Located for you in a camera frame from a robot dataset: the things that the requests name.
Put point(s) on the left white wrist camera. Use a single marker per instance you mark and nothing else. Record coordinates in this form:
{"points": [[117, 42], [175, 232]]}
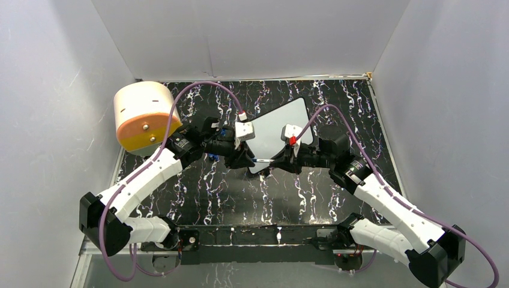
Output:
{"points": [[244, 131]]}

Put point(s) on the white whiteboard marker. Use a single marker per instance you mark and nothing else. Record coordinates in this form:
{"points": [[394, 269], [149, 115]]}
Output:
{"points": [[258, 160]]}

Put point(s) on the small black-framed whiteboard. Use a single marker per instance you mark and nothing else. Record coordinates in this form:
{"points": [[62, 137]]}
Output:
{"points": [[269, 126]]}

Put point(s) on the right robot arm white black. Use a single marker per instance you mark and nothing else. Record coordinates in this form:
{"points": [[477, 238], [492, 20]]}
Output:
{"points": [[430, 251]]}

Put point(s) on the cream orange cylindrical drum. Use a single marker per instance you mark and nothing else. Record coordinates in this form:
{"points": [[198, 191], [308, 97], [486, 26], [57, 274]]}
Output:
{"points": [[141, 115]]}

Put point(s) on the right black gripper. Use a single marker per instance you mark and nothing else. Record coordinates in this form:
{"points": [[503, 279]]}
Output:
{"points": [[286, 160]]}

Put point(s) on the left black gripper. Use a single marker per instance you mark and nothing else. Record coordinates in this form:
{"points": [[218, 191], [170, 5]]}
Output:
{"points": [[240, 158]]}

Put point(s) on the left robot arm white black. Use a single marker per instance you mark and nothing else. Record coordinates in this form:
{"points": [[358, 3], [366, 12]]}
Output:
{"points": [[106, 218]]}

